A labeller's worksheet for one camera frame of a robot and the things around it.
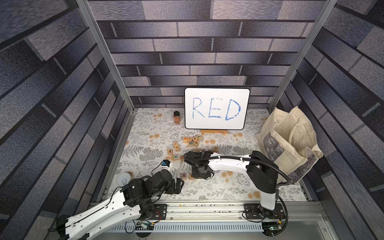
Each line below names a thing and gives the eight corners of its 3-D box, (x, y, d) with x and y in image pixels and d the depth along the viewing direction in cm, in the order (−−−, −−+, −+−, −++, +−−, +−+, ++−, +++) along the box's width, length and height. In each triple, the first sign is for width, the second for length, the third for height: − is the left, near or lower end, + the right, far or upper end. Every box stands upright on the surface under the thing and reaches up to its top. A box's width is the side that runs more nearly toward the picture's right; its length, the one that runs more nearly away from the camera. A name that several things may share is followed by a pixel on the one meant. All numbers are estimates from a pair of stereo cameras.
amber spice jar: (174, 124, 113) (173, 115, 105) (175, 120, 116) (173, 111, 108) (180, 124, 113) (179, 115, 105) (180, 120, 116) (179, 111, 108)
